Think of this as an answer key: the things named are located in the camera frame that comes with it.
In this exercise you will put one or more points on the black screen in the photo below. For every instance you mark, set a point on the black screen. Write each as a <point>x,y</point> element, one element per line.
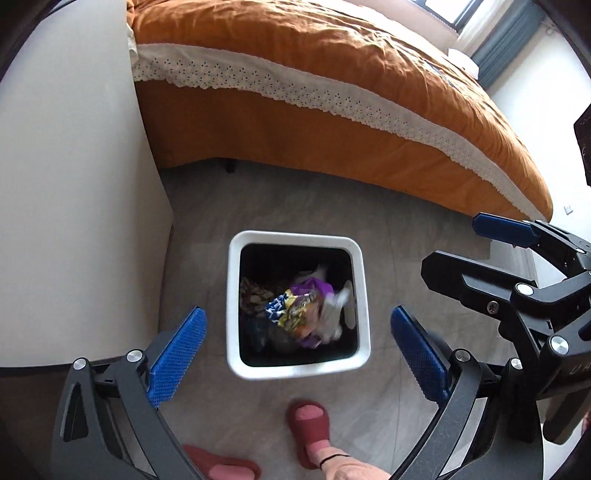
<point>584,143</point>

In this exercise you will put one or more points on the purple snack packet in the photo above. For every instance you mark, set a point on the purple snack packet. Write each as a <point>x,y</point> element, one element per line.
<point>300,309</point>

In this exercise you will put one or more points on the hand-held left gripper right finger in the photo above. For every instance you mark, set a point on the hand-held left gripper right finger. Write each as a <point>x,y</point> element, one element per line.
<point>418,355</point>

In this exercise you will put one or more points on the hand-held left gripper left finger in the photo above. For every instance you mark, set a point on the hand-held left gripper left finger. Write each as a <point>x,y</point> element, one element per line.
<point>178,355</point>

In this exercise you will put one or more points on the person's right leg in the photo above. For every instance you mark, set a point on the person's right leg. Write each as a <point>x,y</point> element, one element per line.
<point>355,464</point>

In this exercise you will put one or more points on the grey blue curtain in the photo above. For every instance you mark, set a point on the grey blue curtain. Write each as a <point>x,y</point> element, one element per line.
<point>505,41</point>

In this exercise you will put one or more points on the window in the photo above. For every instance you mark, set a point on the window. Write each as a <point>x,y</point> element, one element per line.
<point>455,11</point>

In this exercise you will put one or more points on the white paper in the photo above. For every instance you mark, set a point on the white paper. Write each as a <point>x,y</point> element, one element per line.
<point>339,307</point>

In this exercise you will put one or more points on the white square trash bin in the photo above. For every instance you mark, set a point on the white square trash bin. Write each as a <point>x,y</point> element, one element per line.
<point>233,300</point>

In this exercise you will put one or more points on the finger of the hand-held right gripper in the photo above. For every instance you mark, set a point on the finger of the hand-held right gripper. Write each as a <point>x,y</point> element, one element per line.
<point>503,228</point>
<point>466,277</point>

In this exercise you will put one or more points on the white nightstand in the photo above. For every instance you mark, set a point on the white nightstand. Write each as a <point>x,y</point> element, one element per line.
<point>69,207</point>

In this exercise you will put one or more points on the white pillow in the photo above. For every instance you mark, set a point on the white pillow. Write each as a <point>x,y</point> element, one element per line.
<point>463,60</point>

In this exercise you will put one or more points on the red slipper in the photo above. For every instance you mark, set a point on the red slipper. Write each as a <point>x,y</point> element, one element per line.
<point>221,464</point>
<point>307,422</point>

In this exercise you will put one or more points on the bed with orange cover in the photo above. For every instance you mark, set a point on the bed with orange cover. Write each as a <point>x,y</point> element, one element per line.
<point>323,50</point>

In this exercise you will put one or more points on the orange bed base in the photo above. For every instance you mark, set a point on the orange bed base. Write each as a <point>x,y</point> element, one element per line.
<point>231,129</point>

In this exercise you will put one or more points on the brown patterned wrapper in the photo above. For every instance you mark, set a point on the brown patterned wrapper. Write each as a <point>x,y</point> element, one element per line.
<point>254,297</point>

